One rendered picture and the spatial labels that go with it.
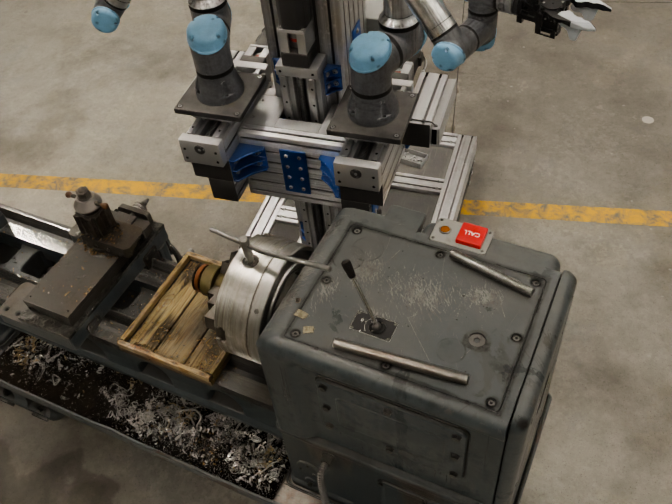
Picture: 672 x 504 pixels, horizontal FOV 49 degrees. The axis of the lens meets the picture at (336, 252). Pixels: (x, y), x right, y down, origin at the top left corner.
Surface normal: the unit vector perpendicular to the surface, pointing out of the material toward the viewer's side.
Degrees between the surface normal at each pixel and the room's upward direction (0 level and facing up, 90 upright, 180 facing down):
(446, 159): 0
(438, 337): 0
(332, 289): 0
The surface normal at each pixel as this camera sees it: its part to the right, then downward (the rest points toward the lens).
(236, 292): -0.31, -0.14
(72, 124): -0.08, -0.66
